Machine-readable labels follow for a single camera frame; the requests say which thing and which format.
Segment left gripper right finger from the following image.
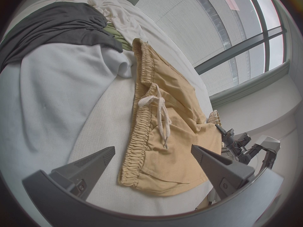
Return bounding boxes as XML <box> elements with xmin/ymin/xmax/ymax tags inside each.
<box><xmin>191</xmin><ymin>144</ymin><xmax>255</xmax><ymax>201</ymax></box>

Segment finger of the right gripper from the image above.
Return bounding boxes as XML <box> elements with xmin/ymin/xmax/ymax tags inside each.
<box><xmin>214</xmin><ymin>124</ymin><xmax>225</xmax><ymax>137</ymax></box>

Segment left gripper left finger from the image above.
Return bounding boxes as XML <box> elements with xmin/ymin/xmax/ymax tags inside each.
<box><xmin>48</xmin><ymin>146</ymin><xmax>116</xmax><ymax>199</ymax></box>

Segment tan shorts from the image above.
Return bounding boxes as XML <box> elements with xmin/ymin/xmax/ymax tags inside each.
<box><xmin>118</xmin><ymin>38</ymin><xmax>223</xmax><ymax>194</ymax></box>

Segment round woven basket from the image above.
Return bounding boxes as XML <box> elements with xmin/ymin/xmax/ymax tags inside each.
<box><xmin>207</xmin><ymin>110</ymin><xmax>222</xmax><ymax>128</ymax></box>

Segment pale grey garment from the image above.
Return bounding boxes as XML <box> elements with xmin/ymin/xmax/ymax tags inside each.
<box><xmin>0</xmin><ymin>42</ymin><xmax>133</xmax><ymax>190</ymax></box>

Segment green garment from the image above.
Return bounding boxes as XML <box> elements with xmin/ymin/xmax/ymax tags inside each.
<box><xmin>101</xmin><ymin>23</ymin><xmax>133</xmax><ymax>53</ymax></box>

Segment white garment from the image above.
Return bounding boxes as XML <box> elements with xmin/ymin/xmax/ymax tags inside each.
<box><xmin>56</xmin><ymin>0</ymin><xmax>149</xmax><ymax>43</ymax></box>

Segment black garment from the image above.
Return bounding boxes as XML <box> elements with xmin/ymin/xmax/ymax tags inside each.
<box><xmin>0</xmin><ymin>2</ymin><xmax>124</xmax><ymax>73</ymax></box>

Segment window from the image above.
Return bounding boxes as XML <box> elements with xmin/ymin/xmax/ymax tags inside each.
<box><xmin>134</xmin><ymin>0</ymin><xmax>288</xmax><ymax>96</ymax></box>

